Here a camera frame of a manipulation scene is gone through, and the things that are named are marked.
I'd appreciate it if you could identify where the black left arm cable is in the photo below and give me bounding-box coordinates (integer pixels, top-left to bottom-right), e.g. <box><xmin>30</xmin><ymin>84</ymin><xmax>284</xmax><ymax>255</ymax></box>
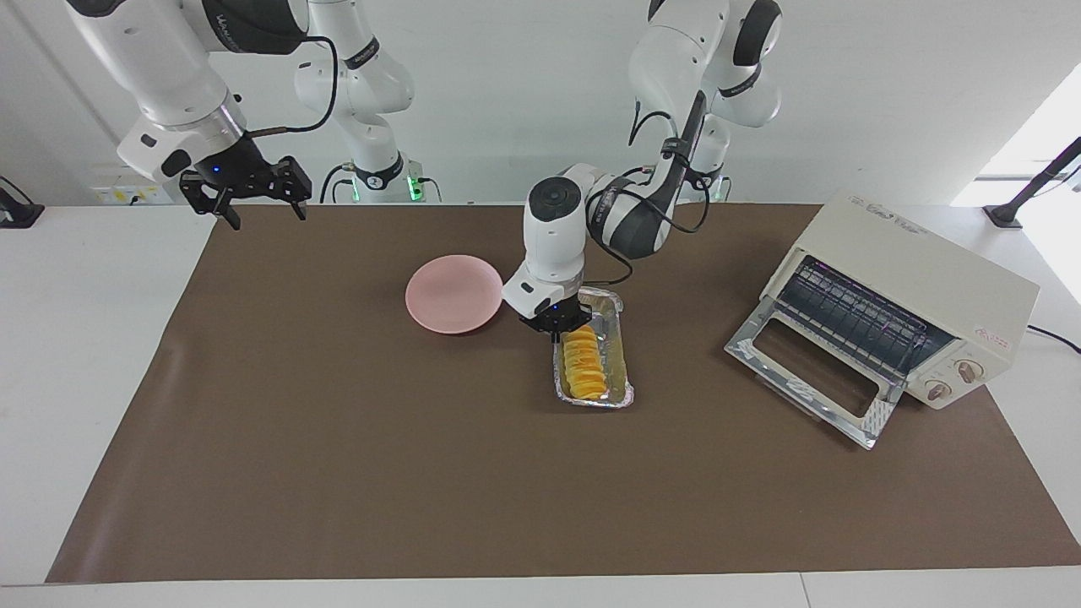
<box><xmin>583</xmin><ymin>91</ymin><xmax>712</xmax><ymax>286</ymax></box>

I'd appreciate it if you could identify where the black clamp mount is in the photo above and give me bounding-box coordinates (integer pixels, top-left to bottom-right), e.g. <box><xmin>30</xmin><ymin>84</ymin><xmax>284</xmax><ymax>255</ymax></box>
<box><xmin>0</xmin><ymin>176</ymin><xmax>45</xmax><ymax>229</ymax></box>

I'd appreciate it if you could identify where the black oven power cable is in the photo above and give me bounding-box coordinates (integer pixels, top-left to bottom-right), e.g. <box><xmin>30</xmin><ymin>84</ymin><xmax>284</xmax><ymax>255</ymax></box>
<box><xmin>1026</xmin><ymin>325</ymin><xmax>1081</xmax><ymax>354</ymax></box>

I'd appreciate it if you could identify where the black base cable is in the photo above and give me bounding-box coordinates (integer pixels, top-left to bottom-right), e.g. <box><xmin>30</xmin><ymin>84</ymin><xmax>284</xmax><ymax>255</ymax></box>
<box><xmin>319</xmin><ymin>165</ymin><xmax>356</xmax><ymax>204</ymax></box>

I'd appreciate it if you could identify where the cream toaster oven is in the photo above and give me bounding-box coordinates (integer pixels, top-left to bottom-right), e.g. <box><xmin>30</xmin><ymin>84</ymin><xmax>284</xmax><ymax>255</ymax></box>
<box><xmin>725</xmin><ymin>196</ymin><xmax>1041</xmax><ymax>450</ymax></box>

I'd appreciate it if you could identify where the black camera stand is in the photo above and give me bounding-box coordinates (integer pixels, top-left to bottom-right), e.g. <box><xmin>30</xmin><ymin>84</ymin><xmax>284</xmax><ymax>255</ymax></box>
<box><xmin>984</xmin><ymin>137</ymin><xmax>1081</xmax><ymax>229</ymax></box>

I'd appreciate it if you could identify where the pink round plate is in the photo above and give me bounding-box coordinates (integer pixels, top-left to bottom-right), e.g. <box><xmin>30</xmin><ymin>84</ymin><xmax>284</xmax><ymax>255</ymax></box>
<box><xmin>405</xmin><ymin>255</ymin><xmax>505</xmax><ymax>335</ymax></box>

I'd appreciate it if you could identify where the aluminium foil baking tray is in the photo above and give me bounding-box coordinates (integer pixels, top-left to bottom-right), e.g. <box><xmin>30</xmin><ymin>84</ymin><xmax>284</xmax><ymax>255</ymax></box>
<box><xmin>552</xmin><ymin>285</ymin><xmax>637</xmax><ymax>411</ymax></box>

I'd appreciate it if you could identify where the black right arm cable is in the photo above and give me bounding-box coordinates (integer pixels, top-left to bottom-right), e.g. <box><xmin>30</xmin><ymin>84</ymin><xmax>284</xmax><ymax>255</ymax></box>
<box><xmin>245</xmin><ymin>34</ymin><xmax>339</xmax><ymax>140</ymax></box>

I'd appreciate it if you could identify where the white wall power outlet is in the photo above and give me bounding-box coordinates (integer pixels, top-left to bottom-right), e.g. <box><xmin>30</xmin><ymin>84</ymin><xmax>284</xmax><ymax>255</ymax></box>
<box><xmin>91</xmin><ymin>177</ymin><xmax>182</xmax><ymax>206</ymax></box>

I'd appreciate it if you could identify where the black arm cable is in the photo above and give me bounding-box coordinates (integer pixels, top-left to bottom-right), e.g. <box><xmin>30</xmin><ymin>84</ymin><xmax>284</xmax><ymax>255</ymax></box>
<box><xmin>245</xmin><ymin>34</ymin><xmax>339</xmax><ymax>140</ymax></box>
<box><xmin>583</xmin><ymin>91</ymin><xmax>712</xmax><ymax>286</ymax></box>

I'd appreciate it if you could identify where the glass oven door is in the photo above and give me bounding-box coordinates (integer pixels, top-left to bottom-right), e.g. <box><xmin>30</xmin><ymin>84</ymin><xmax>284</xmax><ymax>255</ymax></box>
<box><xmin>725</xmin><ymin>296</ymin><xmax>906</xmax><ymax>450</ymax></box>

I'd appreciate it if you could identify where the golden braided bread loaf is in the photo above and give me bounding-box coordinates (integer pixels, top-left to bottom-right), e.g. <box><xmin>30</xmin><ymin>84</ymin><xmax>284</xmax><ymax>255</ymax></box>
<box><xmin>562</xmin><ymin>325</ymin><xmax>609</xmax><ymax>401</ymax></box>

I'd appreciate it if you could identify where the brown table mat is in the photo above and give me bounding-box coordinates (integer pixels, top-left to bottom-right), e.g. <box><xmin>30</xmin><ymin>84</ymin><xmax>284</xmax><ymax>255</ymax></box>
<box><xmin>46</xmin><ymin>203</ymin><xmax>1081</xmax><ymax>584</ymax></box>

